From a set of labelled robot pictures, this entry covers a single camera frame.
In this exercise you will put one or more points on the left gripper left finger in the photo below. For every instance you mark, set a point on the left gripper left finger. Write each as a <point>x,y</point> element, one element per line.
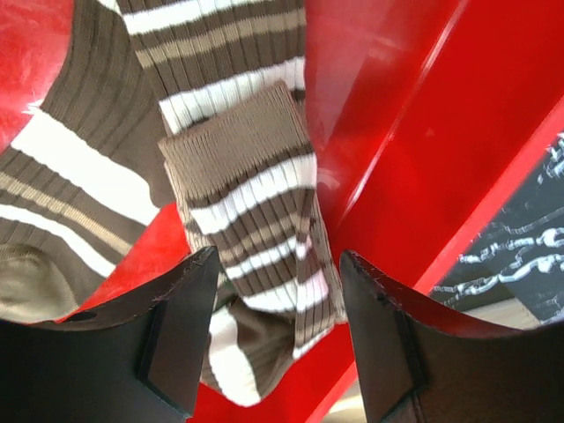
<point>136,358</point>

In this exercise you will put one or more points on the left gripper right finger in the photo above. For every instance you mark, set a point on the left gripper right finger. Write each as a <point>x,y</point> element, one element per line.
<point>419,361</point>

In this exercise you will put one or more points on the brown striped sock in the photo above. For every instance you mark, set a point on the brown striped sock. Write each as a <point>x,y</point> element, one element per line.
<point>245,183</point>
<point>85,178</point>

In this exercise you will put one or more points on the wooden stand with tray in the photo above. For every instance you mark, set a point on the wooden stand with tray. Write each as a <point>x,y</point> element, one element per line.
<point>510,313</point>

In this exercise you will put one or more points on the black marble mat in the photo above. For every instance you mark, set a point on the black marble mat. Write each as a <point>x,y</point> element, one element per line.
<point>519,253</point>

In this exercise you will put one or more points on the red plastic tray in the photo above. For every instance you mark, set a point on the red plastic tray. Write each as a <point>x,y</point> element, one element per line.
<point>425,116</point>

